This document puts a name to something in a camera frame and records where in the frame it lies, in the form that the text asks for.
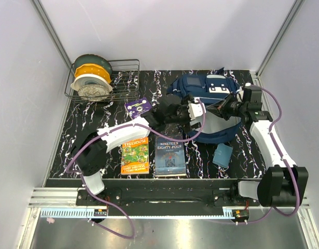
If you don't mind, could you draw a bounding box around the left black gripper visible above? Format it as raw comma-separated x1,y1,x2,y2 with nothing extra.
165,95,201,132

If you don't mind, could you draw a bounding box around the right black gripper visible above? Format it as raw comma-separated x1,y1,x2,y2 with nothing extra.
205,92,247,121

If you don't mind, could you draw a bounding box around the navy blue student backpack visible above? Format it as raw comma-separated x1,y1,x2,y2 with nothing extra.
167,74,242,144

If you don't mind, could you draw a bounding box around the dark blue 1984 book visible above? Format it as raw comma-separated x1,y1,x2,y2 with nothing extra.
155,136,186,177

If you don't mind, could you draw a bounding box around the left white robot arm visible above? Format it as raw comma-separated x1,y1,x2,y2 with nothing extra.
66,94,206,205

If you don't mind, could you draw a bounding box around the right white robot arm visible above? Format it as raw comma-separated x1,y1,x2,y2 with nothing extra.
206,85,309,211

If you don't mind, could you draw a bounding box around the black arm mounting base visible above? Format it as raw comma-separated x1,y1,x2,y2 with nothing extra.
76,178,261,217

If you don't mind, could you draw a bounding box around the purple paperback book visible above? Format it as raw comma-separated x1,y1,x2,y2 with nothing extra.
124,97,152,119

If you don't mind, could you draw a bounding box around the small blue wallet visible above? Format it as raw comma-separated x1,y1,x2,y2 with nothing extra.
213,143,233,169

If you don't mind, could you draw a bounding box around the orange Treehouse book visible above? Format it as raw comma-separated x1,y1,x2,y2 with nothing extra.
121,137,149,175

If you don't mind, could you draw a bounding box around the grey patterned plate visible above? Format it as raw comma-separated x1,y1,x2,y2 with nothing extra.
78,85,109,102

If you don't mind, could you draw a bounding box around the yellow plate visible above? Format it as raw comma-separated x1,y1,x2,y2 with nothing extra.
74,63,112,84

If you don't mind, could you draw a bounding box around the white plate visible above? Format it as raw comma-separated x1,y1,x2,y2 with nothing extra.
71,74,113,92

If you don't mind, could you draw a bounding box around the dark green plate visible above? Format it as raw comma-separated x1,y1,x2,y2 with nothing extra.
74,54,113,77

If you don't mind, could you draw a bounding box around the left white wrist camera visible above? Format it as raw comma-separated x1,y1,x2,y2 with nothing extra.
188,99,206,121

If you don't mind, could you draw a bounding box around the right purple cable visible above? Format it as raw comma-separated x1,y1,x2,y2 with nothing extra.
235,83,301,226

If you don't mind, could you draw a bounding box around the black wire dish rack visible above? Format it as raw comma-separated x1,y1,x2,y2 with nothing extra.
64,59,140,103

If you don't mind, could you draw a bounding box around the aluminium front rail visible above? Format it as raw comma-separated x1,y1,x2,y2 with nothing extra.
28,187,312,208

